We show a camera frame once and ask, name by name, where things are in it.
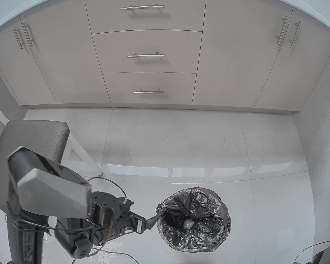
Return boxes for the grey padded chair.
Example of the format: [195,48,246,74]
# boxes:
[0,98,103,217]

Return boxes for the black plastic bag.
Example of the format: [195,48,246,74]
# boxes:
[156,187,231,253]

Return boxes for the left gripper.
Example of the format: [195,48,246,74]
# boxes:
[120,213,148,235]

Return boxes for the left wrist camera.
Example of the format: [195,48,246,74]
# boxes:
[116,198,135,215]

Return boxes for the beige cabinet with drawers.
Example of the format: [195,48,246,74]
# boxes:
[0,0,330,113]

